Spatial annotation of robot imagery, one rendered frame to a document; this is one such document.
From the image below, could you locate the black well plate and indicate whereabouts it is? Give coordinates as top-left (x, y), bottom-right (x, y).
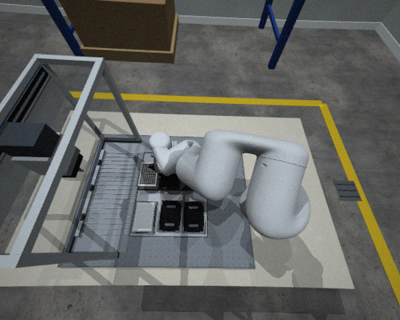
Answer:
top-left (159, 173), bottom-right (179, 187)

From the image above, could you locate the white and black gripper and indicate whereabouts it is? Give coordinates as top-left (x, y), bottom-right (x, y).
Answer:
top-left (148, 158), bottom-right (161, 176)

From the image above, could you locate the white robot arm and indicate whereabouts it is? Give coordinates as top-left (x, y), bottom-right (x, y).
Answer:
top-left (149, 130), bottom-right (311, 239)

